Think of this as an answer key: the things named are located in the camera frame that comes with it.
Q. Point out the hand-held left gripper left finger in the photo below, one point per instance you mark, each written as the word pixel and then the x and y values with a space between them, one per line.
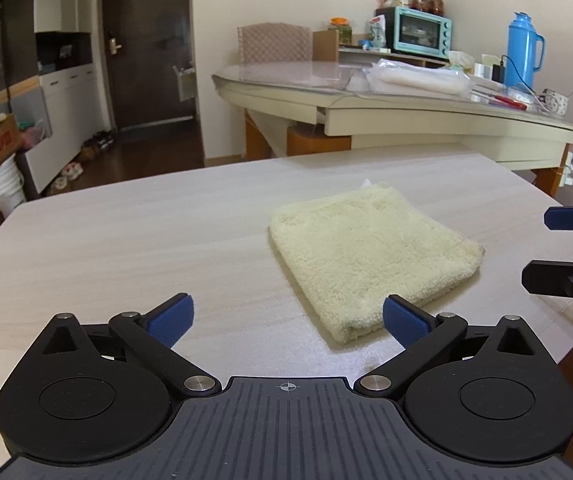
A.
pixel 171 317

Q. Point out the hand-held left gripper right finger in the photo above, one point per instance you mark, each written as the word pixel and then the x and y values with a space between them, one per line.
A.
pixel 406 322

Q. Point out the cream terry towel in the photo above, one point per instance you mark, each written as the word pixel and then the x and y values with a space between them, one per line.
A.
pixel 366 255

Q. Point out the white power strip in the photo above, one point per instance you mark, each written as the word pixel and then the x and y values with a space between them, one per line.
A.
pixel 570 170

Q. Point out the black power bank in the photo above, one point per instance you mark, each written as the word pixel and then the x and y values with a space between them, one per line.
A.
pixel 498 72

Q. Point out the blue thermos flask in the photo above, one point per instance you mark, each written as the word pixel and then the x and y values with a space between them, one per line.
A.
pixel 522 55

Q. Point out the cream dining table glass cover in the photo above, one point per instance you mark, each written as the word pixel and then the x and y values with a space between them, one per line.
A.
pixel 416 125

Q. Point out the white pink sneaker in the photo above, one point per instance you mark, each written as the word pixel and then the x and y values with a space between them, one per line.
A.
pixel 72 170

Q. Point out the brown leather shoe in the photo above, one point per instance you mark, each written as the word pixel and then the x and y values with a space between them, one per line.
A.
pixel 86 152

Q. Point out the black white sneaker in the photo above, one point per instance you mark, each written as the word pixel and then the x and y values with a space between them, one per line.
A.
pixel 101 140

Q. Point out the clear plastic bag white contents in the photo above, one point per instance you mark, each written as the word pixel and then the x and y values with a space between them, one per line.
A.
pixel 416 80

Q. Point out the white plastic bucket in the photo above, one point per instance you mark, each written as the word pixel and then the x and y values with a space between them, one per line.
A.
pixel 1 185

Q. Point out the wooden shelf board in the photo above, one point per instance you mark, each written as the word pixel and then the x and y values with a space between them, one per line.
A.
pixel 416 60

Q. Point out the pink plastic bag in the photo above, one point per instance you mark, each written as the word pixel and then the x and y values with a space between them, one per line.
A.
pixel 34 135

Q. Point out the teal toaster oven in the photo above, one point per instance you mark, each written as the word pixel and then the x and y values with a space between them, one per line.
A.
pixel 419 32

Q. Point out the red contents jar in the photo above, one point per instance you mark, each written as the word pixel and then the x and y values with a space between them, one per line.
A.
pixel 417 2
pixel 433 5

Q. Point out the red white packet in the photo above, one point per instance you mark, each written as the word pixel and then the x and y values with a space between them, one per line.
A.
pixel 377 32

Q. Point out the dark wooden door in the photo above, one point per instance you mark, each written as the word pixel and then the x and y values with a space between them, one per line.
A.
pixel 146 35

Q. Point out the small brown cardboard box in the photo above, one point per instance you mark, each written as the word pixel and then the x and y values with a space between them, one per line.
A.
pixel 325 46

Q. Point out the orange lid jar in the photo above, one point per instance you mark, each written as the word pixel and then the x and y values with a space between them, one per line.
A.
pixel 341 31

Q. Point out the quilted beige chair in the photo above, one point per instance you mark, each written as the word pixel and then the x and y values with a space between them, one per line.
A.
pixel 274 42

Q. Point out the grey white hallway cabinet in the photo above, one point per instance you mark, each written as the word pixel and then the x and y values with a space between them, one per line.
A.
pixel 61 0

